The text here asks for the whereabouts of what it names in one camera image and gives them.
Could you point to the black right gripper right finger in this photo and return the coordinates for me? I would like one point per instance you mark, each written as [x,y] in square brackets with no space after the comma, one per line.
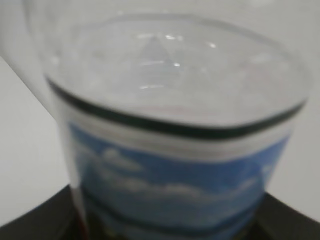
[277,221]

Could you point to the clear plastic water bottle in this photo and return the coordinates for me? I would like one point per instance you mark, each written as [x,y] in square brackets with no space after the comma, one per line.
[172,114]

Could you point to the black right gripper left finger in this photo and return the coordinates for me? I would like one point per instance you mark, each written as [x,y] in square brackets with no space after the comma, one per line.
[55,219]

